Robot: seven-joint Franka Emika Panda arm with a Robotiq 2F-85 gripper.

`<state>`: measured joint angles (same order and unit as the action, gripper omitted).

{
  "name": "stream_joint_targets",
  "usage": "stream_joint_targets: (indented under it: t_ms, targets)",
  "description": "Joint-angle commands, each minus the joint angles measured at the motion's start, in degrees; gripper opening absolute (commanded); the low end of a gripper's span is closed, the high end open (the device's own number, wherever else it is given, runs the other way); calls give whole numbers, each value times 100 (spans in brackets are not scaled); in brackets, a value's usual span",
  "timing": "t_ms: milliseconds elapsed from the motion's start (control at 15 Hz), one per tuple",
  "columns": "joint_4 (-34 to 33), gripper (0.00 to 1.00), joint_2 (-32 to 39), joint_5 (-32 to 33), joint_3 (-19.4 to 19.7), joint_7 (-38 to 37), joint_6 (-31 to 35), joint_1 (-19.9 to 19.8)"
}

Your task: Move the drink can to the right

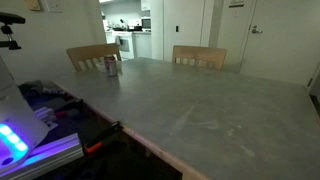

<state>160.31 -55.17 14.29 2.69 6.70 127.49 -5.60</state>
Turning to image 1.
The red and white drink can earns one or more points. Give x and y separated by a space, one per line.
110 65

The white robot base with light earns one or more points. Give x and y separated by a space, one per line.
20 130

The right wooden chair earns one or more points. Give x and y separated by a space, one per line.
207 57

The wooden chair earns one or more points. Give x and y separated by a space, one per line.
207 57
84 53

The white kitchen stove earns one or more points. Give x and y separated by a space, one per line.
124 40

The white microwave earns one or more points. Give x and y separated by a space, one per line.
146 22

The left wooden chair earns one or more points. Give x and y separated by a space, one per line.
84 53

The black orange-handled clamp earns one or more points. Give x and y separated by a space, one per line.
97 142

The aluminium extrusion rail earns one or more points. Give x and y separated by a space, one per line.
46 158

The white door with handle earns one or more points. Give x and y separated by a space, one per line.
283 41

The white wall switch plate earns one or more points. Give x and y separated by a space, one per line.
54 6

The black camera on mount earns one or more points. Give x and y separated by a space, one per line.
8 19

